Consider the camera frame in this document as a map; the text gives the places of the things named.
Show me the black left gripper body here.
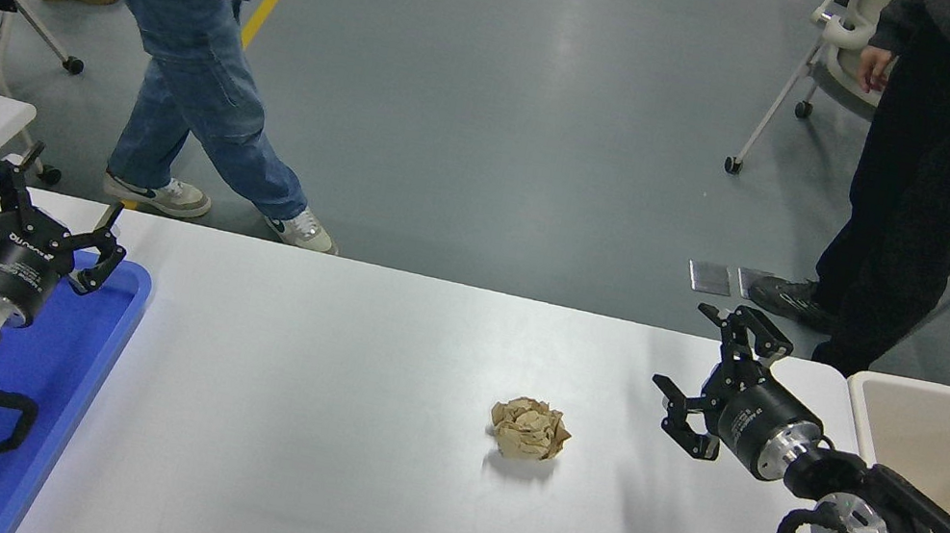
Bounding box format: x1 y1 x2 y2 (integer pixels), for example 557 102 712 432
0 215 84 329

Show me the person's right hand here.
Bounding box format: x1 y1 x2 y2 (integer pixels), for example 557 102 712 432
855 45 895 96

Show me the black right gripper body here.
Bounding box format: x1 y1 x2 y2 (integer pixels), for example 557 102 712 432
708 374 815 486

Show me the metal floor plate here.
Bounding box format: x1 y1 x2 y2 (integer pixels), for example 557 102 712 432
686 259 736 299
735 266 778 298

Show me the white rolling chair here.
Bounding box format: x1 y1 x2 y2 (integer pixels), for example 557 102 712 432
724 0 904 200

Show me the tan paper ball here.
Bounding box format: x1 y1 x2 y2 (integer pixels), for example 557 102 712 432
484 393 578 470

